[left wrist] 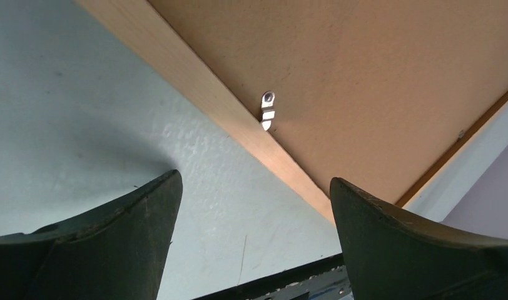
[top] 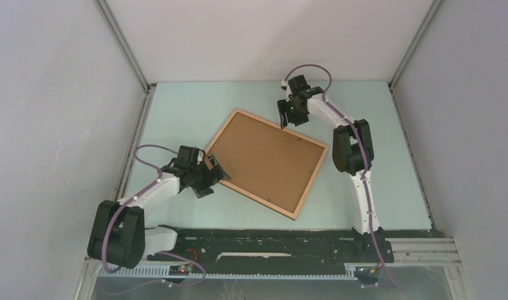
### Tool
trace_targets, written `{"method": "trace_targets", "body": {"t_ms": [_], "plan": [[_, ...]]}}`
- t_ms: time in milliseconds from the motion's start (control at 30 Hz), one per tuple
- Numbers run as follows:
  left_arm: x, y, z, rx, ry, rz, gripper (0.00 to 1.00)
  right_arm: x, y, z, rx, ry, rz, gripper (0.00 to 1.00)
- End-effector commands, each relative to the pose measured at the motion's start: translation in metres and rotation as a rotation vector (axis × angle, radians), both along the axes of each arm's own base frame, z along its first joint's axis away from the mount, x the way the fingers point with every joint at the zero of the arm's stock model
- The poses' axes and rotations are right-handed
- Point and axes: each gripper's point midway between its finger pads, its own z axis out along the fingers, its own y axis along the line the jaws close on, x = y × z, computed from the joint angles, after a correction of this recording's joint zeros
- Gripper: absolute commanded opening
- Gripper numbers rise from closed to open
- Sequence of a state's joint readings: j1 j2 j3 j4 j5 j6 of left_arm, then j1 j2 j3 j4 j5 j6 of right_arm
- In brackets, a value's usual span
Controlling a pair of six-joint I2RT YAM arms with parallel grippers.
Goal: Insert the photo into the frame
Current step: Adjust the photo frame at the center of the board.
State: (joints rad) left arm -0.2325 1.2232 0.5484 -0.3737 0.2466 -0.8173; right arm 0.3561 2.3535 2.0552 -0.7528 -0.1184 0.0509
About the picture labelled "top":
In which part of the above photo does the purple cable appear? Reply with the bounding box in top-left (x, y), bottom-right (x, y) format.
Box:
top-left (283, 64), bottom-right (402, 291)
top-left (101, 144), bottom-right (207, 289)

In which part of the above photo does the right corner metal post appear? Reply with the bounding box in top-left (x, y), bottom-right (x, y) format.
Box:
top-left (388, 0), bottom-right (445, 228)

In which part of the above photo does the brown cardboard backing board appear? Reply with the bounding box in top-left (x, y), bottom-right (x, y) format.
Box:
top-left (206, 109), bottom-right (329, 220)

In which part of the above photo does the left corner metal post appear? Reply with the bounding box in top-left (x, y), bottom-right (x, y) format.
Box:
top-left (94, 0), bottom-right (155, 199)

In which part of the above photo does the aluminium rail frame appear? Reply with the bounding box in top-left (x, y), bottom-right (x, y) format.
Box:
top-left (73, 236), bottom-right (462, 300)

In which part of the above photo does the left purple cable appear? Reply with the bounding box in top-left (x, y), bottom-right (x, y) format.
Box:
top-left (101, 144), bottom-right (207, 289)

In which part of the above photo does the small green circuit board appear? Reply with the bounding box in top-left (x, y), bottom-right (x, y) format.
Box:
top-left (168, 265), bottom-right (191, 276)

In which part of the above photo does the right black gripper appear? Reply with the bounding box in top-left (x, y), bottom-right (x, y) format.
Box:
top-left (278, 97), bottom-right (310, 129)

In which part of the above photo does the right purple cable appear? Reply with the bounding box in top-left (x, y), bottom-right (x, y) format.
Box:
top-left (283, 64), bottom-right (402, 291)

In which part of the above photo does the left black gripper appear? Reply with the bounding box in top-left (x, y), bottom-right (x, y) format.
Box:
top-left (189, 154), bottom-right (230, 199)

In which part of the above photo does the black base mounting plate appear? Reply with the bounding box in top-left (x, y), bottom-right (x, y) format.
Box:
top-left (171, 229), bottom-right (395, 276)

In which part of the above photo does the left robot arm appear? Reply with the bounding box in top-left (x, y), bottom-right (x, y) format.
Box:
top-left (87, 146), bottom-right (231, 274)

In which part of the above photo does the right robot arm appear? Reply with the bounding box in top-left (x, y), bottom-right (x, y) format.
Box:
top-left (277, 75), bottom-right (380, 235)

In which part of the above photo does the corner metal post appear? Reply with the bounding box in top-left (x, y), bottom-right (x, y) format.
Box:
top-left (388, 0), bottom-right (445, 228)
top-left (94, 0), bottom-right (155, 199)

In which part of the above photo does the wooden picture frame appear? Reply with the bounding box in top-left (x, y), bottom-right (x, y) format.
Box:
top-left (203, 108), bottom-right (330, 221)

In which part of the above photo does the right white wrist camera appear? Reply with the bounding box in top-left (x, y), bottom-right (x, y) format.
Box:
top-left (280, 80), bottom-right (288, 91)

